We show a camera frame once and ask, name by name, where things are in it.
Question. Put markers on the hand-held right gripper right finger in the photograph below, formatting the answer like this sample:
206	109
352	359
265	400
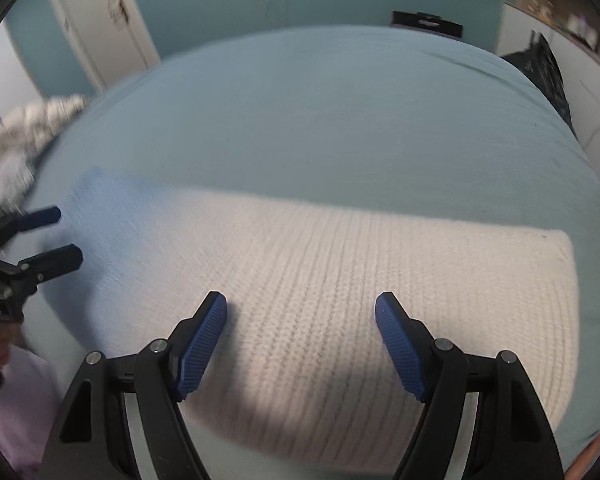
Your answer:
400	345

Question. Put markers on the person's left hand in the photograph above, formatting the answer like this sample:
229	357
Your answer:
1	350

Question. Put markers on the person's lavender clothing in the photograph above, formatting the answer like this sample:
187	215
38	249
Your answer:
15	420

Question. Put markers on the white door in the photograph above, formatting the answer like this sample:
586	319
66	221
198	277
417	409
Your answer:
95	10

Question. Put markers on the light blue bed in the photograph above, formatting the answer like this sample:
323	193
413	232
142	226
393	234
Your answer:
330	110

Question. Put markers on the black flat object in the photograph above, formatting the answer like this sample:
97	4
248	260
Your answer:
425	22

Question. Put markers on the white cabinet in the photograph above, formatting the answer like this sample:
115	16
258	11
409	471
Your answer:
585	95

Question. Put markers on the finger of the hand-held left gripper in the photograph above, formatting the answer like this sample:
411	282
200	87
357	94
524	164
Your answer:
45	216
55	260

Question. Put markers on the cream knitted sweater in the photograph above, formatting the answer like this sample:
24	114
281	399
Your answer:
330	285

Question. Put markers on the black plastic bag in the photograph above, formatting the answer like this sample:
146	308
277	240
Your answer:
540	70

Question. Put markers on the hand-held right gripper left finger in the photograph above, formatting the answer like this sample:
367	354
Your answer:
202	345

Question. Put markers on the pile of white grey clothes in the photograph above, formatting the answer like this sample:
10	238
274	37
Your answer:
30	120

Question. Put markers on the white wardrobe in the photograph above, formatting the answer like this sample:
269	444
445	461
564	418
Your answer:
5	75

